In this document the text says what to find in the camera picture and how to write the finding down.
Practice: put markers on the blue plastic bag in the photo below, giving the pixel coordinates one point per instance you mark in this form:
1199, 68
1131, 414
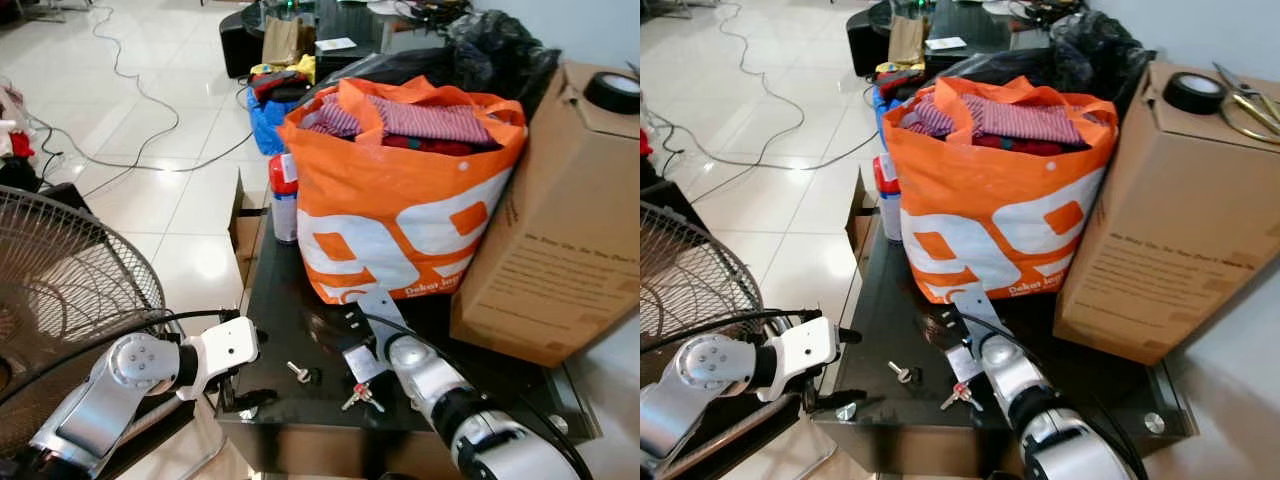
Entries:
882, 115
265, 125

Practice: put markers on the small silver metal hook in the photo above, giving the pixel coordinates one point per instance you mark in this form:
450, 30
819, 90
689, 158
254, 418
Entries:
901, 372
299, 373

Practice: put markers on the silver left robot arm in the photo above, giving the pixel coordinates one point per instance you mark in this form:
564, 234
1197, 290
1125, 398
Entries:
95, 400
690, 385

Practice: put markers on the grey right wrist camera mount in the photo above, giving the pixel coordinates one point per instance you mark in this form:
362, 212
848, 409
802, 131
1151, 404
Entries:
378, 315
972, 315

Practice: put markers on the brown paper bag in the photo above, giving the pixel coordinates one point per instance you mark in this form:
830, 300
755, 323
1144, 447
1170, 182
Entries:
907, 42
282, 42

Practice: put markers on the black glass low table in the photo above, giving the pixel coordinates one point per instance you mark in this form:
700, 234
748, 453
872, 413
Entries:
900, 320
300, 330

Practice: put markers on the keys with red fob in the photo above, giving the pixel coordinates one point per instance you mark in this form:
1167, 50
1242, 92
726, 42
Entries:
364, 398
962, 397

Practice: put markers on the black tape roll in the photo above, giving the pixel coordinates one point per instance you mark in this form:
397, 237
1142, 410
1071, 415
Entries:
1193, 95
610, 95

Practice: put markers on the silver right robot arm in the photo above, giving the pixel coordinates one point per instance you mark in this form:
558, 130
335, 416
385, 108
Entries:
470, 420
1050, 420

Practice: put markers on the metal grille floor fan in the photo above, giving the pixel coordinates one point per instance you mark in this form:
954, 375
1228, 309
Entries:
690, 270
60, 290

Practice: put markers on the small open cardboard box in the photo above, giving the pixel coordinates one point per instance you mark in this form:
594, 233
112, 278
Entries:
247, 235
860, 230

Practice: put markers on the black glass cabinet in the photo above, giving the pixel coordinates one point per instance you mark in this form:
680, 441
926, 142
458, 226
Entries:
345, 20
975, 18

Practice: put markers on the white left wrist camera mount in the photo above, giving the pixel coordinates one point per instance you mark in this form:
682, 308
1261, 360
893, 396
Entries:
225, 350
805, 350

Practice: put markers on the brown cardboard box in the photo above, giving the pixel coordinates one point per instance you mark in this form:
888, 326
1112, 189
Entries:
560, 220
1170, 220

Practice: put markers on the white paper sheet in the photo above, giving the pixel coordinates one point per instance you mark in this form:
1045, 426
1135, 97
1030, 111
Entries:
336, 44
946, 43

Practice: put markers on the black garbage bag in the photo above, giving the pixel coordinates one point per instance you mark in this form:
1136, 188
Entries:
490, 50
1095, 45

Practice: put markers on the gold scissors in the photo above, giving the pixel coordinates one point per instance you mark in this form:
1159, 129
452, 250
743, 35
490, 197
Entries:
1250, 105

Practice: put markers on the red striped clothes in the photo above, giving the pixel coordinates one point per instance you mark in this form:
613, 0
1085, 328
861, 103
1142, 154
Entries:
420, 122
1020, 122

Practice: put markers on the red capped spray can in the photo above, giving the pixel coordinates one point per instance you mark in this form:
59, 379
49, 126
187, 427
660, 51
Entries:
283, 200
887, 200

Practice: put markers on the yellow red clothes pile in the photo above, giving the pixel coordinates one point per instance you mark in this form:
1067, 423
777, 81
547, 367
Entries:
280, 78
900, 75

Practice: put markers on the orange white shopping bag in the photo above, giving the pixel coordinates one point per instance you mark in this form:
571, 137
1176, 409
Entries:
400, 220
1000, 220

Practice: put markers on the red white cloth heap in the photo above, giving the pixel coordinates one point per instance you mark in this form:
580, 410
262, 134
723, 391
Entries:
646, 143
15, 125

